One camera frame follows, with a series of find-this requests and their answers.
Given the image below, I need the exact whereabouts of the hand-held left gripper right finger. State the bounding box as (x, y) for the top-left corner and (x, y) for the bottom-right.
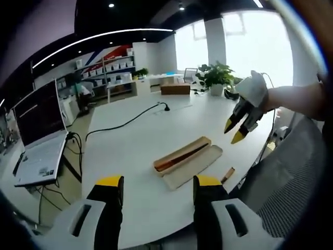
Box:
(192, 174), (264, 250)

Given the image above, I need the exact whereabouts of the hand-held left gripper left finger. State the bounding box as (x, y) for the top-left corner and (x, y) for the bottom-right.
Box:
(50, 175), (125, 250)

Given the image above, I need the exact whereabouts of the light wooden utensil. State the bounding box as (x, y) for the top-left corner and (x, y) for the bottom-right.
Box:
(220, 167), (237, 185)

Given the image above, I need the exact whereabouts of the beige pencil case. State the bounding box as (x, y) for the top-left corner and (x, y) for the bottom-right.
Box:
(162, 144), (224, 193)

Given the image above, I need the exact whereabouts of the dark wooden chopstick utensil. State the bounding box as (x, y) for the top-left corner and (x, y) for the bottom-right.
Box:
(160, 142), (210, 167)
(156, 143), (209, 171)

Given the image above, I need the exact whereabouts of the black headset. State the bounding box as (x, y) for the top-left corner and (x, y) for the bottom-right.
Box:
(223, 87), (239, 101)

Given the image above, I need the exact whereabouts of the white plant pot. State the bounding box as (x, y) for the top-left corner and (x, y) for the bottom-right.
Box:
(209, 83), (224, 96)

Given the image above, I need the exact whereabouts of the green leafy plant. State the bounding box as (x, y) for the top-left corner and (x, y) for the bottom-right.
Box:
(195, 61), (236, 92)

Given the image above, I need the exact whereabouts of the large bright window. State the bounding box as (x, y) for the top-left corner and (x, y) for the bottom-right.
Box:
(174, 20), (209, 76)
(222, 7), (294, 86)

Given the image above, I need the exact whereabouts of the light office chair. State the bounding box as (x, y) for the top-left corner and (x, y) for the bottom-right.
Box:
(183, 67), (199, 83)

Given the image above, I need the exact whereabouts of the grey mesh office chair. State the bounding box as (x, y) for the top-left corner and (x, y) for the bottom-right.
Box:
(244, 113), (327, 239)

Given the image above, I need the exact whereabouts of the brown cardboard box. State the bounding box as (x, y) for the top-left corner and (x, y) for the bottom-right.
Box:
(160, 83), (191, 96)

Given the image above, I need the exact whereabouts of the low white counter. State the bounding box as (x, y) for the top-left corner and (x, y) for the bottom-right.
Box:
(148, 72), (186, 86)

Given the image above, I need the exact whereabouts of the white laptop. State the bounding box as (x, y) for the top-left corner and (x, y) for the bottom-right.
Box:
(12, 79), (70, 188)

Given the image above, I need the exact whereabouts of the white cabinet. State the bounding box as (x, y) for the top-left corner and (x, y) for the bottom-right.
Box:
(136, 77), (151, 96)

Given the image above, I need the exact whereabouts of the small green plant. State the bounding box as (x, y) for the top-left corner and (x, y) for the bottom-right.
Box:
(132, 68), (149, 80)

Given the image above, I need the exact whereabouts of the white side table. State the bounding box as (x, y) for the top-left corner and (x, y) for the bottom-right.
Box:
(106, 78), (138, 104)

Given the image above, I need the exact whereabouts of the shelf with white bins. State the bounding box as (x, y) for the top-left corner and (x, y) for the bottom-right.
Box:
(74, 46), (136, 91)

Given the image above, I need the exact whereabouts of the thin black laptop cable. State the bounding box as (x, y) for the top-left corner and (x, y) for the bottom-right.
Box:
(65, 131), (85, 157)

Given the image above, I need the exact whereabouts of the thick black power cable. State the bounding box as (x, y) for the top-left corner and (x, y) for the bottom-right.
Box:
(85, 102), (171, 143)

